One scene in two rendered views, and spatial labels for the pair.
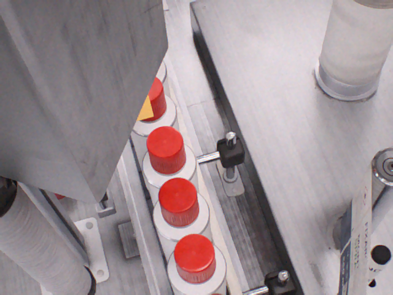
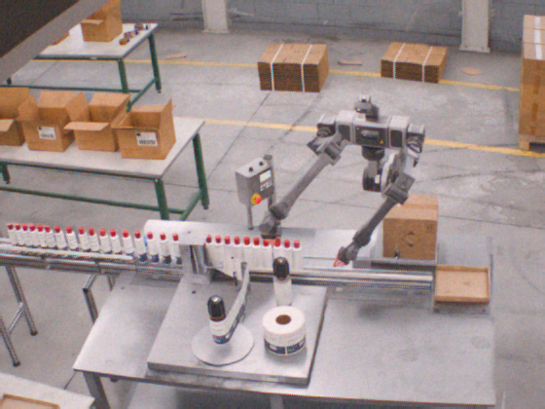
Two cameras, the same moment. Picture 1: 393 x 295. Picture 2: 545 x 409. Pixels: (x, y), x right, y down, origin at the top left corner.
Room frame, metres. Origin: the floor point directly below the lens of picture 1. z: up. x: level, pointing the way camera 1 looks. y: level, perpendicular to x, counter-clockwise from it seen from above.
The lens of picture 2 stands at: (1.78, -3.01, 3.59)
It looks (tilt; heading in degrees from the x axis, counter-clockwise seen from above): 34 degrees down; 116
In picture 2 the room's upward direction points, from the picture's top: 6 degrees counter-clockwise
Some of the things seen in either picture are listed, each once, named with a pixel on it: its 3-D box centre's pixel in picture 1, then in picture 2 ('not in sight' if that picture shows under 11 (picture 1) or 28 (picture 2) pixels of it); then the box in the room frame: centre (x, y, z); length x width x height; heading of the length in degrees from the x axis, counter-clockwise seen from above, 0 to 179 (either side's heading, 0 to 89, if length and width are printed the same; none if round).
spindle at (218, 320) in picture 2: not in sight; (218, 320); (0.25, -0.58, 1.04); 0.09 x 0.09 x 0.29
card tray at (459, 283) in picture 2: not in sight; (462, 283); (1.27, 0.24, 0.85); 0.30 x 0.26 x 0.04; 12
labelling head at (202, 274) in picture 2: not in sight; (197, 256); (-0.10, -0.14, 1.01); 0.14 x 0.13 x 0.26; 12
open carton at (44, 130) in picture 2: not in sight; (48, 122); (-2.05, 1.05, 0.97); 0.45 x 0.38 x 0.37; 97
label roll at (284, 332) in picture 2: not in sight; (284, 330); (0.53, -0.46, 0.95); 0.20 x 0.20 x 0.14
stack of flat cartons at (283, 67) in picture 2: not in sight; (294, 66); (-1.23, 3.98, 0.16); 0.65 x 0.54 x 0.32; 9
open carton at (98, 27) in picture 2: not in sight; (98, 21); (-2.93, 3.05, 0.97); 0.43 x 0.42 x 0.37; 91
